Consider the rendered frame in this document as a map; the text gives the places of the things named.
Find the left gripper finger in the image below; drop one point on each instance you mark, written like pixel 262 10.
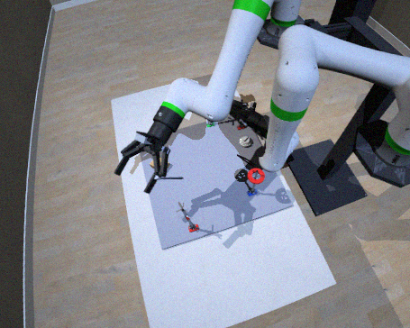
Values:
pixel 234 114
pixel 236 106

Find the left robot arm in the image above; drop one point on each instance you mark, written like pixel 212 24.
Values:
pixel 297 78

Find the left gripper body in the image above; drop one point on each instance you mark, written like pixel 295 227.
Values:
pixel 251 118

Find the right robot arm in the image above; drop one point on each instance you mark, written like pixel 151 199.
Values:
pixel 214 102

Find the grey post with blue foot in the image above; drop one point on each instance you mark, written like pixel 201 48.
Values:
pixel 253 190

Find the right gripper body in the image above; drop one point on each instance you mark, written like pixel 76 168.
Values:
pixel 161 133

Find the red ring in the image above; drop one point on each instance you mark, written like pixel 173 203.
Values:
pixel 256 181

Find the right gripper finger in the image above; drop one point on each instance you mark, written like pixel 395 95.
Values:
pixel 157 166
pixel 129 152

